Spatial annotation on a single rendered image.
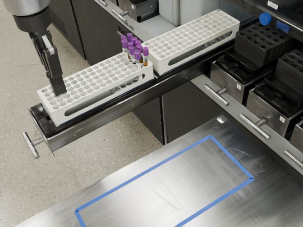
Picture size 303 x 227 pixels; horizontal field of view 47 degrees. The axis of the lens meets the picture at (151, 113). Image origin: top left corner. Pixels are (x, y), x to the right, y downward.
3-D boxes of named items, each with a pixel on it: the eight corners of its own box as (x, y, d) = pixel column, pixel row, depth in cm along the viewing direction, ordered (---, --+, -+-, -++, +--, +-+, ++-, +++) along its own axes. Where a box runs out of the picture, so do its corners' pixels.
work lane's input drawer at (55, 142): (220, 36, 122) (222, 13, 116) (249, 55, 114) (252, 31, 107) (20, 133, 98) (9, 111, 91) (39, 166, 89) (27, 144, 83)
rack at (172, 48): (217, 25, 115) (218, 8, 110) (238, 39, 109) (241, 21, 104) (141, 61, 105) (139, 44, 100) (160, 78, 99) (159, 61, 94)
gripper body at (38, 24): (54, 8, 69) (66, 47, 76) (39, -8, 75) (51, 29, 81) (18, 22, 67) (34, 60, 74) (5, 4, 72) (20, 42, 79)
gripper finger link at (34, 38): (47, 28, 75) (50, 31, 74) (61, 69, 83) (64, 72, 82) (30, 35, 74) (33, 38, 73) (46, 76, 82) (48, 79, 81)
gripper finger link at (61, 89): (58, 68, 83) (59, 70, 83) (66, 89, 89) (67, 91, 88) (47, 73, 82) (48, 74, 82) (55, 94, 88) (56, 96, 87)
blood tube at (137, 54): (143, 80, 98) (139, 49, 90) (144, 84, 97) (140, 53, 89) (137, 82, 98) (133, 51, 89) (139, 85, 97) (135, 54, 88)
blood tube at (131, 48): (134, 78, 99) (128, 46, 91) (140, 77, 99) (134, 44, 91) (135, 82, 98) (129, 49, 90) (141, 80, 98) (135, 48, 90)
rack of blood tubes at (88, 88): (136, 64, 104) (134, 46, 100) (155, 81, 98) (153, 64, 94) (43, 107, 94) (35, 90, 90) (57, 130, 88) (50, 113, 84)
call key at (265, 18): (261, 20, 86) (263, 9, 84) (270, 25, 85) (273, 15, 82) (258, 22, 86) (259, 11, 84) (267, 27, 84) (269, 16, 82)
